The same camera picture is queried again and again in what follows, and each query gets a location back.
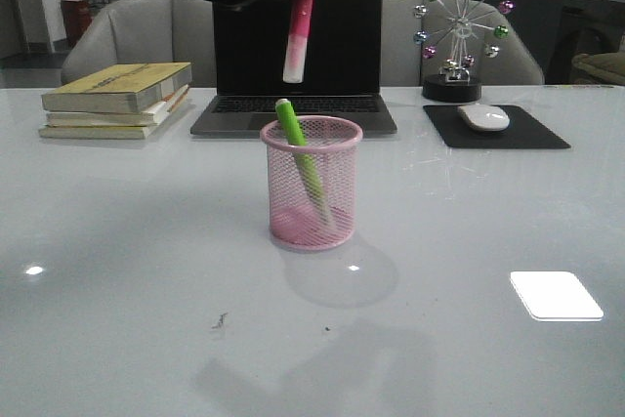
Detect black mouse pad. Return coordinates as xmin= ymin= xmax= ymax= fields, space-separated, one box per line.
xmin=424 ymin=104 xmax=570 ymax=149

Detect bottom book of stack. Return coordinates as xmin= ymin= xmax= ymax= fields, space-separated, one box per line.
xmin=38 ymin=123 xmax=159 ymax=140

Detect white computer mouse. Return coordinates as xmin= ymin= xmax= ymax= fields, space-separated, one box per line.
xmin=457 ymin=104 xmax=510 ymax=132

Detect left grey chair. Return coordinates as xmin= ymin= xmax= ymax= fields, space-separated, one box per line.
xmin=61 ymin=0 xmax=217 ymax=88

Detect red bin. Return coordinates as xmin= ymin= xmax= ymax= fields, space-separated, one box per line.
xmin=61 ymin=0 xmax=92 ymax=47

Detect middle book of stack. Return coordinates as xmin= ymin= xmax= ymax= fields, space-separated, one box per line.
xmin=47 ymin=85 xmax=189 ymax=127

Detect grey laptop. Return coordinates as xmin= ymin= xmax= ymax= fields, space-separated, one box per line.
xmin=190 ymin=0 xmax=396 ymax=138

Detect right grey chair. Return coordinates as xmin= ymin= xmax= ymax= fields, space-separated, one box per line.
xmin=380 ymin=0 xmax=544 ymax=86

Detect ferris wheel desk toy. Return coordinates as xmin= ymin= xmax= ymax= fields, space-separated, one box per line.
xmin=412 ymin=0 xmax=516 ymax=104

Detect olive cushion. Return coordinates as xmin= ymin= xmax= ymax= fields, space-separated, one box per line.
xmin=571 ymin=52 xmax=624 ymax=86

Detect green highlighter pen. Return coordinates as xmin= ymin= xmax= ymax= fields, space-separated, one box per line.
xmin=274 ymin=99 xmax=334 ymax=229

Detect grey chair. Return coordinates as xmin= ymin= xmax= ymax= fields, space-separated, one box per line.
xmin=61 ymin=0 xmax=217 ymax=88
xmin=380 ymin=0 xmax=544 ymax=86

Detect pink mesh pen holder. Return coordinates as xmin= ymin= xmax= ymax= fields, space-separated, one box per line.
xmin=260 ymin=115 xmax=362 ymax=251

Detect yellow top book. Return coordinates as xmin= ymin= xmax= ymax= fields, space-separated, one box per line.
xmin=41 ymin=63 xmax=192 ymax=113

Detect pink highlighter pen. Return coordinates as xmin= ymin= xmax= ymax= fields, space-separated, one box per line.
xmin=282 ymin=0 xmax=314 ymax=84

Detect book of stack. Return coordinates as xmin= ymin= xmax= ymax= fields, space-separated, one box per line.
xmin=38 ymin=123 xmax=159 ymax=140
xmin=47 ymin=85 xmax=189 ymax=127

